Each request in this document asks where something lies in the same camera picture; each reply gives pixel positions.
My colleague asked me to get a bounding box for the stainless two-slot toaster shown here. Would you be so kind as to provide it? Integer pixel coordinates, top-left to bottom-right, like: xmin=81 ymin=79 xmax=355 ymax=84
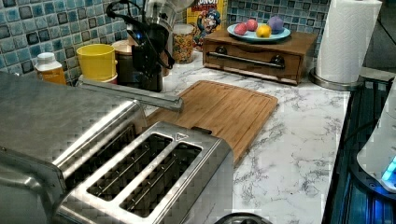
xmin=53 ymin=122 xmax=233 ymax=224

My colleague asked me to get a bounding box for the black metal drawer handle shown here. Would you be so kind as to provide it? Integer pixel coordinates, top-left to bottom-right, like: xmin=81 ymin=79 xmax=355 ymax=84
xmin=206 ymin=46 xmax=286 ymax=69

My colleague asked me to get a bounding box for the yellow lemon toy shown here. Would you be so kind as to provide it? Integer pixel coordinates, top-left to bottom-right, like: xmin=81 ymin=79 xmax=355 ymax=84
xmin=256 ymin=24 xmax=272 ymax=38

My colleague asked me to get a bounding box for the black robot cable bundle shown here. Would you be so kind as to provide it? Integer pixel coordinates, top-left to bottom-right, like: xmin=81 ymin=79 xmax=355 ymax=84
xmin=105 ymin=0 xmax=176 ymax=70

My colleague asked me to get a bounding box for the red strawberry toy upper left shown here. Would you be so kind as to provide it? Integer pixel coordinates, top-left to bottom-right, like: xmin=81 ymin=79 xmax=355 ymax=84
xmin=233 ymin=22 xmax=247 ymax=35

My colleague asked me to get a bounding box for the orange bottle white cap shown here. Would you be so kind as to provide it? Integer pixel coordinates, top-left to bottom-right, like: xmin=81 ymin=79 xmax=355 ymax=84
xmin=35 ymin=52 xmax=66 ymax=85

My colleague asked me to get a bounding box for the stainless steel toaster oven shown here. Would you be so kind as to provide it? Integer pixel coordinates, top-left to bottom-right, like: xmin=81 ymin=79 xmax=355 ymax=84
xmin=0 ymin=73 xmax=146 ymax=224

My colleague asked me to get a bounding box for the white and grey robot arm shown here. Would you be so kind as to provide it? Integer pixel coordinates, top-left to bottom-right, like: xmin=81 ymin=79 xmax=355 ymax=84
xmin=148 ymin=27 xmax=395 ymax=194

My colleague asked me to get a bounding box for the yellow ceramic canister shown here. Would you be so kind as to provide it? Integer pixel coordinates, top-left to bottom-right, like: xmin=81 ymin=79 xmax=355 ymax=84
xmin=77 ymin=44 xmax=118 ymax=81

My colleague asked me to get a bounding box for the bamboo cutting board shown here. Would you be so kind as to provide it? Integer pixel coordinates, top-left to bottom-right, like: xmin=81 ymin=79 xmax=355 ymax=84
xmin=148 ymin=80 xmax=277 ymax=163

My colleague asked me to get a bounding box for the purple plum toy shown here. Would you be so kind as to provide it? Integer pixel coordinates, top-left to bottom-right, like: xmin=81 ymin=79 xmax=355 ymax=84
xmin=267 ymin=16 xmax=284 ymax=35

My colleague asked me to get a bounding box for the red strawberry toy right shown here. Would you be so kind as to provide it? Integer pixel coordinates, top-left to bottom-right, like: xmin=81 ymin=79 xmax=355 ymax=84
xmin=246 ymin=19 xmax=258 ymax=32

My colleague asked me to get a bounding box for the paper towel roll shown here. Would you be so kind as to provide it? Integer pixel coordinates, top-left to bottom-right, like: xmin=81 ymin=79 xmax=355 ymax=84
xmin=308 ymin=0 xmax=382 ymax=91

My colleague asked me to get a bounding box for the clear cereal jar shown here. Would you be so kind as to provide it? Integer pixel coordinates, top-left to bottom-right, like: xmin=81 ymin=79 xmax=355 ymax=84
xmin=173 ymin=23 xmax=193 ymax=63

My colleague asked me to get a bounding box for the round wooden lid canister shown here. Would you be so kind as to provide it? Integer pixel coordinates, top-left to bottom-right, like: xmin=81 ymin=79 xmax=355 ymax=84
xmin=112 ymin=40 xmax=137 ymax=87

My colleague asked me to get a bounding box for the red strawberry toy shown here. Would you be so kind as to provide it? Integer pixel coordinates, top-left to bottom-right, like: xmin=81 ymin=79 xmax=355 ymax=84
xmin=233 ymin=22 xmax=247 ymax=35
xmin=246 ymin=19 xmax=258 ymax=32

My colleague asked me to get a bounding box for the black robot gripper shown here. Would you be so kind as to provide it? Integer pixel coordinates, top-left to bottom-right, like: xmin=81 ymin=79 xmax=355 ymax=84
xmin=127 ymin=22 xmax=169 ymax=91

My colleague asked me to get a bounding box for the cereal box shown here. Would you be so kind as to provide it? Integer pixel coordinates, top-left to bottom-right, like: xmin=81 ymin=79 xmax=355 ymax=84
xmin=186 ymin=0 xmax=228 ymax=51

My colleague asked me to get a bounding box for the light blue plate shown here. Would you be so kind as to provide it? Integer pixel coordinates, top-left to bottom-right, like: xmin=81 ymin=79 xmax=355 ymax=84
xmin=227 ymin=24 xmax=290 ymax=42

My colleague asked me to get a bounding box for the wooden drawer box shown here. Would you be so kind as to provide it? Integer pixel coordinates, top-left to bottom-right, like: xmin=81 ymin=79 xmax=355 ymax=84
xmin=203 ymin=31 xmax=318 ymax=86

